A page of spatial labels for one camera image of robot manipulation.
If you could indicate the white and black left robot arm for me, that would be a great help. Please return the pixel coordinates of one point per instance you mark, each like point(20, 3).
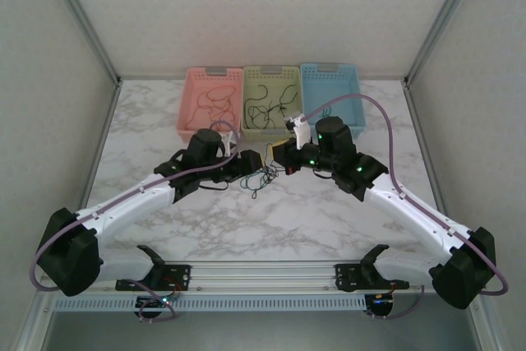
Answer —
point(131, 211)

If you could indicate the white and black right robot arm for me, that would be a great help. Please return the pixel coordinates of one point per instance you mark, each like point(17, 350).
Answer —
point(411, 215)

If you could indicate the pink perforated plastic basket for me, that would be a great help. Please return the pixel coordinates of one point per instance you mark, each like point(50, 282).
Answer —
point(193, 92)

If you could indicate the blue perforated plastic basket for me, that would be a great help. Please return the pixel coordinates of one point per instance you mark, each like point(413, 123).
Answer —
point(345, 79)

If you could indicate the green perforated plastic basket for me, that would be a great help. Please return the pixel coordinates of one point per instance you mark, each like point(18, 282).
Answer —
point(255, 75)

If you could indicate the small circuit board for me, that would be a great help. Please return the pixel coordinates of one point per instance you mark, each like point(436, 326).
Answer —
point(380, 303)
point(154, 303)

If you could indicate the aluminium wall frame rail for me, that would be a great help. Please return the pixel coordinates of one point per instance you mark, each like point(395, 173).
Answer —
point(382, 77)

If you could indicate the aluminium side frame rail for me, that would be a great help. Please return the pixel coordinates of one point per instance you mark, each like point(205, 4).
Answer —
point(98, 141)
point(429, 149)

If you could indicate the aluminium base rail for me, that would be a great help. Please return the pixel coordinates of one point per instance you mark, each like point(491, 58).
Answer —
point(263, 275)

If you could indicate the aluminium frame post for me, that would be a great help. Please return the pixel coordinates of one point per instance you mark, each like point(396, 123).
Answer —
point(443, 18)
point(83, 18)

